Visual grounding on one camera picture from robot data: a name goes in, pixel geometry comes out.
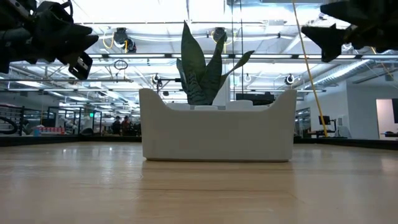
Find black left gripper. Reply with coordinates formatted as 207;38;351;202
18;1;100;81

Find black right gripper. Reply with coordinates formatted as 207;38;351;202
300;0;398;62

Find grey plastic basket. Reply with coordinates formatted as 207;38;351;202
139;88;298;162

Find storage shelf rack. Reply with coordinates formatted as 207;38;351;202
0;104;25;137

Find red and white boxes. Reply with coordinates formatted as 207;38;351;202
36;126;67;136

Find person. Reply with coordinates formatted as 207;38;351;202
121;115;131;136
111;115;123;136

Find black flat screen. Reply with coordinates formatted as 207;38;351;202
235;92;276;106

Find snake plant in white pot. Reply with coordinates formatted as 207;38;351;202
176;21;256;106

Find ceiling cord reel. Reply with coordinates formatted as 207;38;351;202
212;27;228;44
113;27;137;54

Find yellow cord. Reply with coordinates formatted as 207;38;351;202
290;0;329;138

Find black aluminium table frame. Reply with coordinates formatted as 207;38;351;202
0;134;398;151

